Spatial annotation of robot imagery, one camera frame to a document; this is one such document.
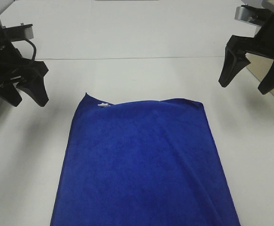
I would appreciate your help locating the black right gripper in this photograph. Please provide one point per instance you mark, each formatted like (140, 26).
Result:
(262, 44)

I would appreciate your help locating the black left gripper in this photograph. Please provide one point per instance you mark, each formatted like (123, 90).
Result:
(32, 81)

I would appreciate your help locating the blue towel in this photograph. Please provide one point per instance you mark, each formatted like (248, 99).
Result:
(143, 163)

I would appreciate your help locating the beige storage box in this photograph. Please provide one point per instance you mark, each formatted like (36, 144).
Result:
(260, 66)

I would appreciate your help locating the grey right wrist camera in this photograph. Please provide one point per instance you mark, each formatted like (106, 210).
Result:
(252, 15)

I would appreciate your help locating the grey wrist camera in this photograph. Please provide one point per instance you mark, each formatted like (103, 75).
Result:
(19, 33)
(252, 15)

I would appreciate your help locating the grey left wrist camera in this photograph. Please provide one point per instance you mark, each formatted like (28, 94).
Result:
(19, 33)

